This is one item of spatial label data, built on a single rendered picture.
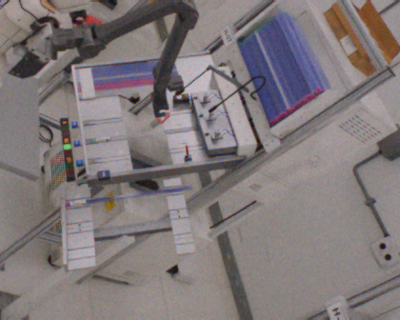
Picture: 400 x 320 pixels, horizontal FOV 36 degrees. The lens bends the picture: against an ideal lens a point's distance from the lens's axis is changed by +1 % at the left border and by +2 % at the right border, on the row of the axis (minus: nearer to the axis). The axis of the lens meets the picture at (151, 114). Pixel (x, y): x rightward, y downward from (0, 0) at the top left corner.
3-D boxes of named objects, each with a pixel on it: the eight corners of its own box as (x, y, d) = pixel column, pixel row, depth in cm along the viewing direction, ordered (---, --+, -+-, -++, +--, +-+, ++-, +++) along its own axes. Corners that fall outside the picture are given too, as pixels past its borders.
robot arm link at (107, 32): (183, -24, 211) (191, -3, 205) (193, 0, 222) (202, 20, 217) (69, 30, 218) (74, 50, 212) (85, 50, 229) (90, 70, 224)
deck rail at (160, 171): (88, 188, 263) (87, 179, 258) (87, 184, 264) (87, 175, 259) (245, 166, 272) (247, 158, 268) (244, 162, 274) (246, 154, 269)
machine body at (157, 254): (43, 269, 311) (125, 210, 282) (35, 159, 355) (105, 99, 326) (134, 290, 351) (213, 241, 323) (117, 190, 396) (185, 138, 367)
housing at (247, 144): (235, 165, 274) (239, 146, 263) (209, 87, 305) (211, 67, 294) (252, 163, 275) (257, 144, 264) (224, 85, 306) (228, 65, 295)
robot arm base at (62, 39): (48, 19, 212) (53, 44, 206) (70, 17, 214) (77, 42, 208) (47, 36, 219) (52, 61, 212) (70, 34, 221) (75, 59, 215)
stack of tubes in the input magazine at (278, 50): (269, 124, 258) (322, 88, 245) (236, 43, 290) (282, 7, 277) (286, 134, 265) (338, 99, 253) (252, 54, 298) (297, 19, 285)
